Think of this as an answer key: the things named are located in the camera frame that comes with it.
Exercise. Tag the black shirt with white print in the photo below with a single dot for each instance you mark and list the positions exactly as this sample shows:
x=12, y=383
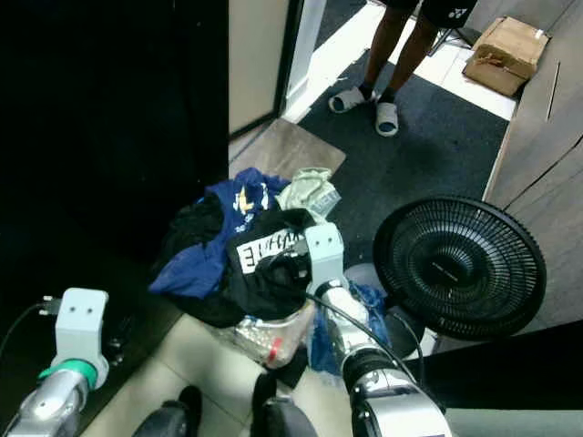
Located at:
x=260, y=291

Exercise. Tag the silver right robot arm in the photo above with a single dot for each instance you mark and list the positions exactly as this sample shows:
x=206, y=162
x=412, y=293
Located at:
x=383, y=391

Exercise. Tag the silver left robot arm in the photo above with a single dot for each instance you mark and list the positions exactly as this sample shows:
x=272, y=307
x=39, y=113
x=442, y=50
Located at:
x=50, y=410

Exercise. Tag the light green garment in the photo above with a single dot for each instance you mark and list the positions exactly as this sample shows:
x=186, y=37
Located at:
x=305, y=191

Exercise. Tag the clear laundry basket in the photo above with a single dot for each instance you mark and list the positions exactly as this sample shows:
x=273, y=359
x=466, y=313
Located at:
x=264, y=341

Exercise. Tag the black left robot foot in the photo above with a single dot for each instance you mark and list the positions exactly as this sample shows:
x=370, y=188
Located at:
x=168, y=417

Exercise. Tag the black robot foot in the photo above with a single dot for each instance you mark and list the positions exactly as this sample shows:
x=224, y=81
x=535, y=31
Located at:
x=168, y=417
x=282, y=417

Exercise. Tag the blue denim cloth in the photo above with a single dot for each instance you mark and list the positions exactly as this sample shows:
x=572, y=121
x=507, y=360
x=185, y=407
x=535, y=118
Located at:
x=323, y=350

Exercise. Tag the navy blue garment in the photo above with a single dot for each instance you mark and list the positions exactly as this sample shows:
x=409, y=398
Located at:
x=191, y=264

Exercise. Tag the plain black garment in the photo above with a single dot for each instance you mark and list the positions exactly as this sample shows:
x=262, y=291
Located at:
x=191, y=228

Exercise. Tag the black right robot foot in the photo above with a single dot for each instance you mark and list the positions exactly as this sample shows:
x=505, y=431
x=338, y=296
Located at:
x=282, y=417

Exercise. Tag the black floor fan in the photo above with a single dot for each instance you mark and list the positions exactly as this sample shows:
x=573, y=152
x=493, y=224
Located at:
x=460, y=269

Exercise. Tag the dark grey floor mat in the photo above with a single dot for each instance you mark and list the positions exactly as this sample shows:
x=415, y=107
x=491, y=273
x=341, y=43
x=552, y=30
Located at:
x=428, y=164

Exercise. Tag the white slipper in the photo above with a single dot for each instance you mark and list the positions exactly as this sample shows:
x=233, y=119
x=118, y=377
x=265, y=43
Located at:
x=348, y=98
x=387, y=118

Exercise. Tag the person in black shorts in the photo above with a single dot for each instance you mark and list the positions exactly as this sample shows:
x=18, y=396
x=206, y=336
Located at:
x=414, y=45

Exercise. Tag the wood grain cabinet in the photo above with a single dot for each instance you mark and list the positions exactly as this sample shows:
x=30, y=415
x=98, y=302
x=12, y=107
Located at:
x=551, y=182

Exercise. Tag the brown cardboard box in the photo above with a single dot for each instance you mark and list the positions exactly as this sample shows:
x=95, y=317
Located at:
x=506, y=55

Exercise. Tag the pale grey right wrist camera mount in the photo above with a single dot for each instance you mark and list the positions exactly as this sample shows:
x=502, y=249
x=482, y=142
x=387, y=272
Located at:
x=325, y=253

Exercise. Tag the pale grey wrist camera mount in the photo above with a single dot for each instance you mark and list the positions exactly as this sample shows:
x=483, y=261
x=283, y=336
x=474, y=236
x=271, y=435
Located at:
x=80, y=323
x=325, y=253

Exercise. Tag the pale grey left wrist camera mount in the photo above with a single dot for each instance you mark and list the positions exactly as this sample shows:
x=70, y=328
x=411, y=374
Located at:
x=80, y=323

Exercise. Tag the beige door with frame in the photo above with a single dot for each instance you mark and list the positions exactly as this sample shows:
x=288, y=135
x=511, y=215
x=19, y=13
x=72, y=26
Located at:
x=255, y=55

